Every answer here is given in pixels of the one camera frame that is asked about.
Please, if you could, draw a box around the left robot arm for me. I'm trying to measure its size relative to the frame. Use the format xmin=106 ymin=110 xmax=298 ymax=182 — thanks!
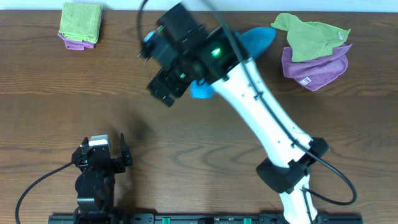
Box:
xmin=72 ymin=134 xmax=132 ymax=224

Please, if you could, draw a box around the blue cloth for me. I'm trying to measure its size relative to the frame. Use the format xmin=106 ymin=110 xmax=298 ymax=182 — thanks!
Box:
xmin=176 ymin=27 xmax=276 ymax=99

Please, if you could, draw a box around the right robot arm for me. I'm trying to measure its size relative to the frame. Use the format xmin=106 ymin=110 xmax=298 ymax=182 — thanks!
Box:
xmin=138 ymin=4 xmax=328 ymax=223

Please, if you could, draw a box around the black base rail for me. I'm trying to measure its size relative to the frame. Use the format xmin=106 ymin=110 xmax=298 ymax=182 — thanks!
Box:
xmin=48 ymin=212 xmax=363 ymax=224

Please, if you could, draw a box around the crumpled purple cloth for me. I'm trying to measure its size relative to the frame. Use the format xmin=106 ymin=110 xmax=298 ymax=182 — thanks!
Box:
xmin=281 ymin=44 xmax=352 ymax=91

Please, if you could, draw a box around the folded green cloth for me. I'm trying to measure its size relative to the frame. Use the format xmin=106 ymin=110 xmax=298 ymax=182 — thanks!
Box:
xmin=59 ymin=2 xmax=103 ymax=44

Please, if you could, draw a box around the folded purple cloth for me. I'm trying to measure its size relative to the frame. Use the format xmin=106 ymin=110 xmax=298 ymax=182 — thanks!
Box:
xmin=57 ymin=14 xmax=103 ymax=50

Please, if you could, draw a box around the crumpled green cloth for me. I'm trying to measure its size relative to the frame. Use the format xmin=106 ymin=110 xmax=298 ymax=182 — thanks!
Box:
xmin=271 ymin=13 xmax=350 ymax=62

